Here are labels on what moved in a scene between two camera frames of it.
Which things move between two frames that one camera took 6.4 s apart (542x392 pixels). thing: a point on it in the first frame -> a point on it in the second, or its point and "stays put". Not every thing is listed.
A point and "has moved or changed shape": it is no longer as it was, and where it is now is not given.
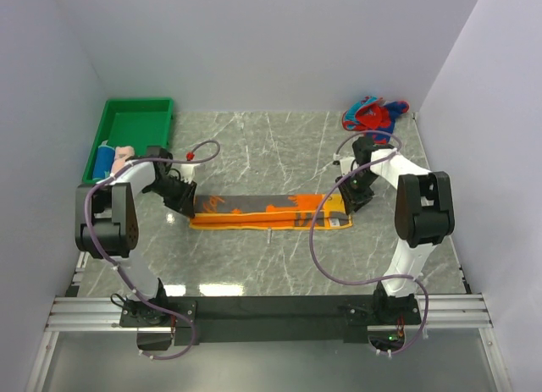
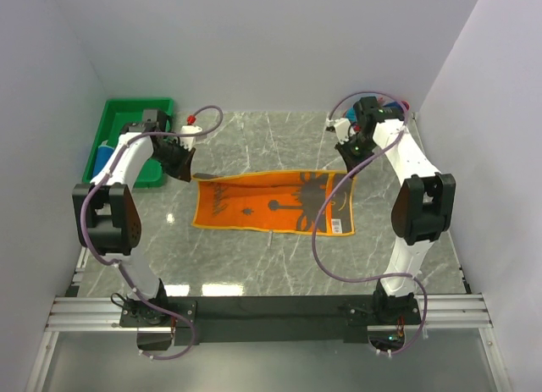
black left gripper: x=188 y=208 -> x=183 y=169
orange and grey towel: x=271 y=212 has moved or changed shape
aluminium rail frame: x=437 y=312 stays put
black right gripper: x=352 y=200 -> x=349 y=159
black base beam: x=271 y=318 stays put
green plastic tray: x=141 y=123 stays put
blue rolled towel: x=103 y=162 stays put
